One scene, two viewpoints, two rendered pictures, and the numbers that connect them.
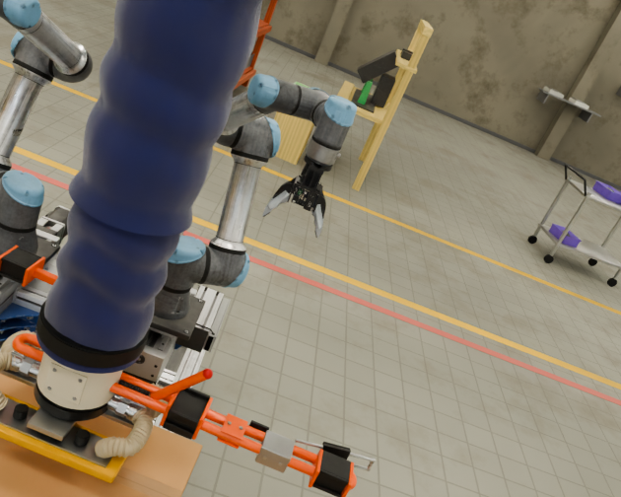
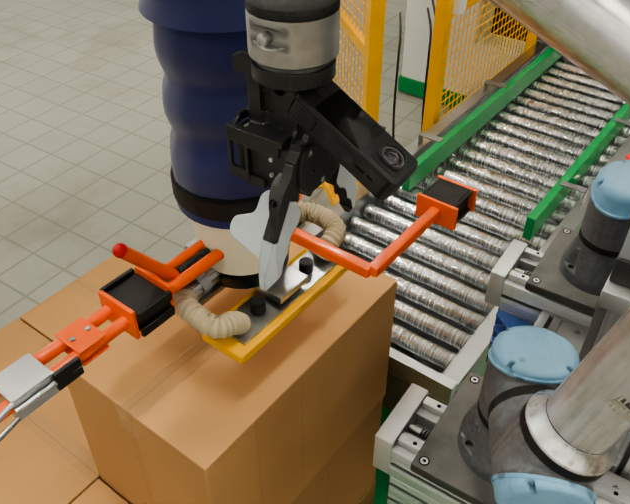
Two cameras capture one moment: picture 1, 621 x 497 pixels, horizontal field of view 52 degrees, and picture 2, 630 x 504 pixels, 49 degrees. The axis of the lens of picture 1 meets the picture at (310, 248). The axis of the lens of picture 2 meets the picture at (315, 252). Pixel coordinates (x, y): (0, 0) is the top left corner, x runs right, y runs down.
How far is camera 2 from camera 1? 1.90 m
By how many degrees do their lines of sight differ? 101
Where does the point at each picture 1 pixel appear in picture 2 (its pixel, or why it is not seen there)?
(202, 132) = not seen: outside the picture
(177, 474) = (165, 420)
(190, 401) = (142, 296)
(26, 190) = (603, 180)
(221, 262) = (508, 420)
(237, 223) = (572, 378)
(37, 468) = (221, 299)
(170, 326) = (435, 436)
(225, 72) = not seen: outside the picture
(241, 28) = not seen: outside the picture
